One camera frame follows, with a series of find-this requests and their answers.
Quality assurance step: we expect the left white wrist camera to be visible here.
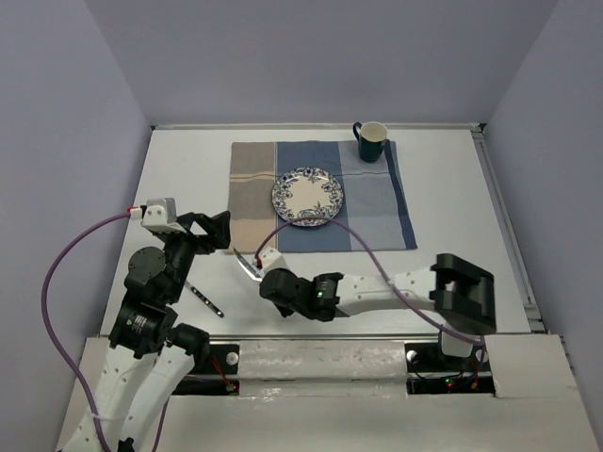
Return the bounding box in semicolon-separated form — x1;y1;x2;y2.
127;198;185;234

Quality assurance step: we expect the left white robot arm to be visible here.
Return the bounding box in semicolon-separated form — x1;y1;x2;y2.
63;205;231;451

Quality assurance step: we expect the blue floral ceramic plate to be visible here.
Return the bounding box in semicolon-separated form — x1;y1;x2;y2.
270;167;344;228

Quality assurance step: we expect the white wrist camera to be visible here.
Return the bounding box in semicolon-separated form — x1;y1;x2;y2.
254;247;288;278
127;198;185;234

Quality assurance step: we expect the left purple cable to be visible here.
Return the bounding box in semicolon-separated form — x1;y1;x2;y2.
41;212;166;452

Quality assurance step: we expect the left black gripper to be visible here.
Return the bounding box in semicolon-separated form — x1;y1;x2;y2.
158;208;231;300

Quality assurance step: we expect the blue beige checked cloth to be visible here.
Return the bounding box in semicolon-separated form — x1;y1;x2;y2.
228;140;417;254

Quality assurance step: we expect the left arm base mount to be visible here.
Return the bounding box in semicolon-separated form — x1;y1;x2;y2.
172;342;240;396

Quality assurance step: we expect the steel table knife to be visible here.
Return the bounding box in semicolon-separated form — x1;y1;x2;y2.
233;249;264;283

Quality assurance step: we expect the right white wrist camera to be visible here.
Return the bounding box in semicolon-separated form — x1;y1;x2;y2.
254;247;288;278

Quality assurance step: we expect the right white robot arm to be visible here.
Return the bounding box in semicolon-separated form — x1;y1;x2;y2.
257;248;497;369

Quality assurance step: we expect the steel fork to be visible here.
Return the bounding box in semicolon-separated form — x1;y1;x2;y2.
185;281;224;318

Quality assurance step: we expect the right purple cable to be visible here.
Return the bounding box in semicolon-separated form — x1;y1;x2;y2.
256;217;486;347

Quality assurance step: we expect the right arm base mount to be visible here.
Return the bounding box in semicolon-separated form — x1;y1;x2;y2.
406;342;495;396

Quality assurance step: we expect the dark green mug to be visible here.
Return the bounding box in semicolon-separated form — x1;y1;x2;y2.
352;121;389;163

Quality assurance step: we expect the purple cable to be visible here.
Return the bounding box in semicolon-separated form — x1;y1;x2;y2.
41;212;166;452
256;217;486;347

